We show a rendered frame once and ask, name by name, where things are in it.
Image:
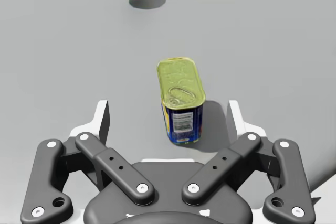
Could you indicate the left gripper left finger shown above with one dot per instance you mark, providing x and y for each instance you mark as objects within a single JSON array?
[{"x": 115, "y": 166}]

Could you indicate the green and blue rectangular can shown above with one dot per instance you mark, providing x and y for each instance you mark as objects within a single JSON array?
[{"x": 181, "y": 90}]

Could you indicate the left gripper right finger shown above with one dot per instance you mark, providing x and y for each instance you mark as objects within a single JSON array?
[{"x": 220, "y": 165}]

